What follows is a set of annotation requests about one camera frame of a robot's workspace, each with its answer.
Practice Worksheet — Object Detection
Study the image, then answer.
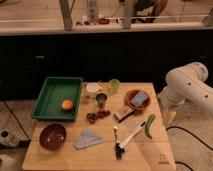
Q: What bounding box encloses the white small cup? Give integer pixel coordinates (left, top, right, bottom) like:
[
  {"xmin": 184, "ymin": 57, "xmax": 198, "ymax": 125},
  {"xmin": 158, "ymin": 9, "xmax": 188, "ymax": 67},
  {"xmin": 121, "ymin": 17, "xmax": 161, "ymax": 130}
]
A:
[{"xmin": 86, "ymin": 83, "xmax": 101, "ymax": 97}]

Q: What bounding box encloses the black cable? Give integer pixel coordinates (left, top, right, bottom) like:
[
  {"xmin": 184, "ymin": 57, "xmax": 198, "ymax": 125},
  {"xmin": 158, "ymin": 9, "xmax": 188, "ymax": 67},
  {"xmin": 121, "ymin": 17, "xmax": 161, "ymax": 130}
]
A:
[{"xmin": 165, "ymin": 125, "xmax": 213, "ymax": 171}]

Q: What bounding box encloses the dark red bowl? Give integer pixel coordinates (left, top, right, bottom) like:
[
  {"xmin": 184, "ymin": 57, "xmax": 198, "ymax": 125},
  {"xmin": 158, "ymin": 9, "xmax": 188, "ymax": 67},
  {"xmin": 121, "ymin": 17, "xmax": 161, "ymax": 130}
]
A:
[{"xmin": 39, "ymin": 124, "xmax": 66, "ymax": 151}]

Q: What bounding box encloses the wooden block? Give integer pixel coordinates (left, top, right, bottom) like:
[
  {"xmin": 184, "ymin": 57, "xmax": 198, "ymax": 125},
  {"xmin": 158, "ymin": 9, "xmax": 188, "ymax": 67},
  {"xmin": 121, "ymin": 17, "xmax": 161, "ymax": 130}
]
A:
[{"xmin": 114, "ymin": 106, "xmax": 134, "ymax": 122}]

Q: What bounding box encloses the green pepper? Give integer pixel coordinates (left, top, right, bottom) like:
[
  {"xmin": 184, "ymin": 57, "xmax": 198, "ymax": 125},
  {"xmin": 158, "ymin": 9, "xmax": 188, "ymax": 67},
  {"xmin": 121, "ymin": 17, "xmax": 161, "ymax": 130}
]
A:
[{"xmin": 145, "ymin": 114, "xmax": 156, "ymax": 139}]

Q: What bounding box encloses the orange fruit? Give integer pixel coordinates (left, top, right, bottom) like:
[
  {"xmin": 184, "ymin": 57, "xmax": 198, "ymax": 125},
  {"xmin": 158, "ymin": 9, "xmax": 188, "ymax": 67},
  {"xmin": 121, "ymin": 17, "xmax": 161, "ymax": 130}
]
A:
[{"xmin": 61, "ymin": 99, "xmax": 73, "ymax": 111}]

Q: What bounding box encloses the green plastic tray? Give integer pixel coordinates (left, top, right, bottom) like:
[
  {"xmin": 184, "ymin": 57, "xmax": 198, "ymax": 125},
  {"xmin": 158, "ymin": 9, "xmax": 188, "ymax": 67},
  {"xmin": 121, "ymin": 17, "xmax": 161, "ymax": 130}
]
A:
[{"xmin": 32, "ymin": 77, "xmax": 83, "ymax": 122}]

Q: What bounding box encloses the grey-blue towel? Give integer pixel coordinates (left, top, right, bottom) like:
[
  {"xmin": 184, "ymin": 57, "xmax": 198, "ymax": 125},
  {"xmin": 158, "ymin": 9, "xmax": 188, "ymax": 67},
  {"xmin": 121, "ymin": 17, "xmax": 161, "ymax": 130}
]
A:
[{"xmin": 74, "ymin": 128, "xmax": 103, "ymax": 150}]

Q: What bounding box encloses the metal cup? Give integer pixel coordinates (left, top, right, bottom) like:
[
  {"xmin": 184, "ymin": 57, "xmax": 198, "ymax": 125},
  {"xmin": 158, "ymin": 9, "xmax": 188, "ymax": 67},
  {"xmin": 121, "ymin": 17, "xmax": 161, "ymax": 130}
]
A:
[{"xmin": 96, "ymin": 93, "xmax": 107, "ymax": 109}]

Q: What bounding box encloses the green plastic cup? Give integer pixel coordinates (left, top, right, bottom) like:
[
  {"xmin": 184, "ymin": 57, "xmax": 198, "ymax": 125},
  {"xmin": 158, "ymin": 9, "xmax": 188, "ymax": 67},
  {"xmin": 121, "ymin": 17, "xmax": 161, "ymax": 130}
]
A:
[{"xmin": 107, "ymin": 79, "xmax": 120, "ymax": 93}]

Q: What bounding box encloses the black and white marker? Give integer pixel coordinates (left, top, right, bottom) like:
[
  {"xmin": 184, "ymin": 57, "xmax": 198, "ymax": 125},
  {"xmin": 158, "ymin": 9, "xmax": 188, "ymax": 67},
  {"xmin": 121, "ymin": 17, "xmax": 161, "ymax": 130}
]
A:
[{"xmin": 113, "ymin": 126, "xmax": 119, "ymax": 160}]

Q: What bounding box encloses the dark brown grape bunch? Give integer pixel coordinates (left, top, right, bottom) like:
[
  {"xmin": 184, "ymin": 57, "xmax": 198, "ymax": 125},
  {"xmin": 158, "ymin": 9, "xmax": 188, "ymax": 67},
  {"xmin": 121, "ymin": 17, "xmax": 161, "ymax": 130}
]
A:
[{"xmin": 86, "ymin": 110, "xmax": 111, "ymax": 124}]

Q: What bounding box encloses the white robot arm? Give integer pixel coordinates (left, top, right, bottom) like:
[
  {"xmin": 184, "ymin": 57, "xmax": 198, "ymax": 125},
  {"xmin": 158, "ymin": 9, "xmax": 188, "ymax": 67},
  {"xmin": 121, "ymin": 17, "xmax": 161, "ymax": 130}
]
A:
[{"xmin": 157, "ymin": 62, "xmax": 213, "ymax": 126}]

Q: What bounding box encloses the blue sponge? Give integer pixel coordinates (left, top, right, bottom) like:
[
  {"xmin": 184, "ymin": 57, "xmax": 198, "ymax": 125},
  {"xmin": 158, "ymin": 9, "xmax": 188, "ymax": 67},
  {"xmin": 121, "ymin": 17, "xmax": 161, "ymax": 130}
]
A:
[{"xmin": 130, "ymin": 91, "xmax": 148, "ymax": 107}]

